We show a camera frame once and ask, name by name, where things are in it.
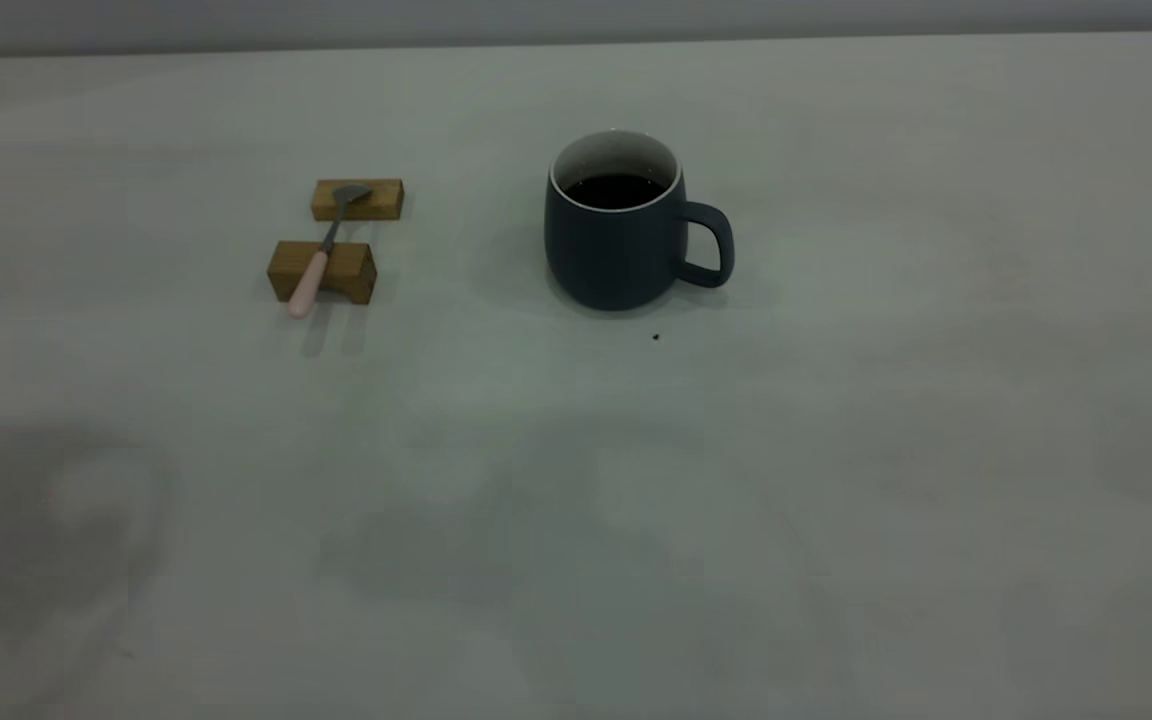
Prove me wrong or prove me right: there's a black coffee liquid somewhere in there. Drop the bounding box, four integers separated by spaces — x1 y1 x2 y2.
564 174 669 212

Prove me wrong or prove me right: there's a flat rectangular wooden block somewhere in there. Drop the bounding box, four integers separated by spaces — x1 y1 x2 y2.
311 178 405 223

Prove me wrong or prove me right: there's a dark grey ceramic mug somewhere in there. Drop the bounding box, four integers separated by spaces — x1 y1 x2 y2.
543 128 736 312

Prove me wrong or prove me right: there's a metal spoon with pink handle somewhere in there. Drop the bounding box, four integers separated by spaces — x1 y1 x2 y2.
287 183 374 320

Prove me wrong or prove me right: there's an arched wooden block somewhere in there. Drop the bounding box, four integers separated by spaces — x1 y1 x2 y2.
267 240 378 306

